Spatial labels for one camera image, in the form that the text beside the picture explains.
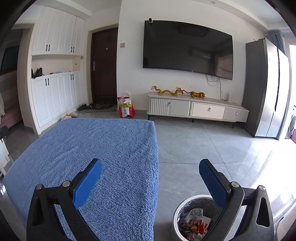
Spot golden tiger ornament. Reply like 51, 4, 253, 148
190, 91, 206, 100

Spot black bag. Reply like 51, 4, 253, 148
31, 68, 45, 79

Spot white wooden furniture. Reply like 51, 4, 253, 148
0, 137, 14, 177

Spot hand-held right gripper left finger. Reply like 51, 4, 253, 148
26, 158, 103, 241

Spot dark brown door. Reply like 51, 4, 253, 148
91, 27, 119, 106

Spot red and yellow shopping bag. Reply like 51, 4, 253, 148
116, 92, 135, 118

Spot red and white snack packet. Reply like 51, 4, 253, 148
196, 219, 210, 235

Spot brown door mat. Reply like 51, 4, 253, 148
85, 105, 117, 113

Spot white shoe cabinet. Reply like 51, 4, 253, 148
30, 6, 86, 135

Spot pink cloth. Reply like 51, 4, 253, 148
1, 107, 23, 129

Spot white television cabinet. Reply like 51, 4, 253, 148
146, 92, 250, 128

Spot large black television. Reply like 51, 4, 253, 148
143, 20, 233, 81

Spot white printed paper packet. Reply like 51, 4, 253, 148
184, 207, 204, 219

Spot grey curtain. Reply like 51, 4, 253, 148
266, 30, 285, 50

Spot grey refrigerator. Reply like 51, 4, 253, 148
242, 38, 290, 141

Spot washing machine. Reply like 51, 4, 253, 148
285, 113, 296, 139

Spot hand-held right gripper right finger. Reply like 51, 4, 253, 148
198, 159, 274, 241

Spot white round trash bin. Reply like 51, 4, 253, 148
171, 195, 245, 241

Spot black television cables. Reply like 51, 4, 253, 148
206, 74, 224, 100

